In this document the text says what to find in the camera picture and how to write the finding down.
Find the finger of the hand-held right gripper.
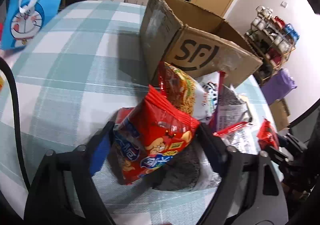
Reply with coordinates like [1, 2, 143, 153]
[267, 145, 290, 163]

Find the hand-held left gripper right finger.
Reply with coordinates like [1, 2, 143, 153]
[196, 124, 288, 225]

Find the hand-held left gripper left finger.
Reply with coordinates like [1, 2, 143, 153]
[24, 121, 118, 225]

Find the small red snack packet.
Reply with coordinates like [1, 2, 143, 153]
[257, 119, 280, 150]

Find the white purple snack packet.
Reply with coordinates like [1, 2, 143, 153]
[210, 71, 252, 133]

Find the red cartoon snack packet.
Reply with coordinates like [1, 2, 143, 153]
[117, 84, 200, 185]

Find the silver red-edged snack packet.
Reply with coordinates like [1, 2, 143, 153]
[212, 121, 260, 155]

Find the red blue snack packet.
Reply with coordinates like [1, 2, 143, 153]
[113, 107, 150, 165]

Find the small cardboard box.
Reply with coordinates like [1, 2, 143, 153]
[269, 99, 292, 132]

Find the dark grey snack packet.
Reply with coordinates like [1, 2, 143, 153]
[150, 140, 222, 192]

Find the red noodle snack packet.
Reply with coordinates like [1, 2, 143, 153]
[157, 61, 200, 117]

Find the purple cloth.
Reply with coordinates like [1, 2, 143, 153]
[260, 68, 298, 105]

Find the shoe rack with shoes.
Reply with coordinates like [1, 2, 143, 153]
[244, 5, 300, 83]

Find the blue cartoon bag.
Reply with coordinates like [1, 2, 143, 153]
[0, 0, 71, 50]

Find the black cable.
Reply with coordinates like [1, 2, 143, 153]
[0, 57, 31, 190]

